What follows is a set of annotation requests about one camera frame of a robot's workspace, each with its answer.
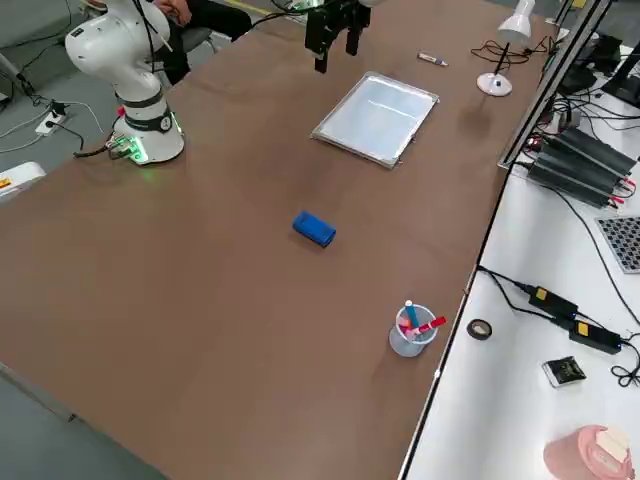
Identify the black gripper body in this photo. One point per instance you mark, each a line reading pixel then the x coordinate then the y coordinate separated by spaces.
pixel 345 12

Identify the blue white whiteboard marker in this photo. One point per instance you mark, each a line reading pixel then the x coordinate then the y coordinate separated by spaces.
pixel 432 59

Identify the blue whiteboard eraser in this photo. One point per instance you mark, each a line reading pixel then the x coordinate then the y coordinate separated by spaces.
pixel 314 230

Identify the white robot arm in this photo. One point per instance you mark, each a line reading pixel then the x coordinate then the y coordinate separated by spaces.
pixel 140 125

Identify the silver framed whiteboard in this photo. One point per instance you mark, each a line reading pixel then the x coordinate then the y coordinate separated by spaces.
pixel 375 117

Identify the red marker pen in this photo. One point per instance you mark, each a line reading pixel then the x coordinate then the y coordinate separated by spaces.
pixel 432 325

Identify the person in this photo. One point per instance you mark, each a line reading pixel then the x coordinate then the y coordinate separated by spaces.
pixel 210 17

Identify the grey office chair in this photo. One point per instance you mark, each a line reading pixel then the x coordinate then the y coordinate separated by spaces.
pixel 197 37

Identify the white desk lamp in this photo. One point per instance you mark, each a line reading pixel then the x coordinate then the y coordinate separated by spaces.
pixel 517 20

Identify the black power supply unit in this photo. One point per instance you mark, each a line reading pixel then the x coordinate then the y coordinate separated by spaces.
pixel 585 170

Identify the blue white pen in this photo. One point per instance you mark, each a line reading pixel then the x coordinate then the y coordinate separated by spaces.
pixel 412 315

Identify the white floor power strip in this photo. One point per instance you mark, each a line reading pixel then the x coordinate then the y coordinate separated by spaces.
pixel 50 124

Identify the clear pen cup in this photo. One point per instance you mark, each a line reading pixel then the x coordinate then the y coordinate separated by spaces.
pixel 410 345

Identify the black tape roll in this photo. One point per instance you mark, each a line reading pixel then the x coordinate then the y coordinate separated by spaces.
pixel 470 330

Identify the black power adapter yellow label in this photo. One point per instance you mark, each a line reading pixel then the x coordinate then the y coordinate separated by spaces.
pixel 595 337
pixel 552 300

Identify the white cabinet with orange label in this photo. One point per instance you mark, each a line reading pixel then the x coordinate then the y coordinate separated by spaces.
pixel 20 180

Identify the checkered calibration board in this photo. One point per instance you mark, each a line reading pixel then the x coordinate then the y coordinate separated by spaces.
pixel 622 245

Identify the small black device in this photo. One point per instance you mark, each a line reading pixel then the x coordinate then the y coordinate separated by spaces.
pixel 562 371

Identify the pink tape dispenser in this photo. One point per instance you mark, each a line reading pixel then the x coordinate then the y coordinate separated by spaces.
pixel 585 450

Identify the aluminium frame post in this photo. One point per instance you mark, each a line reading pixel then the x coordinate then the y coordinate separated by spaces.
pixel 550 85

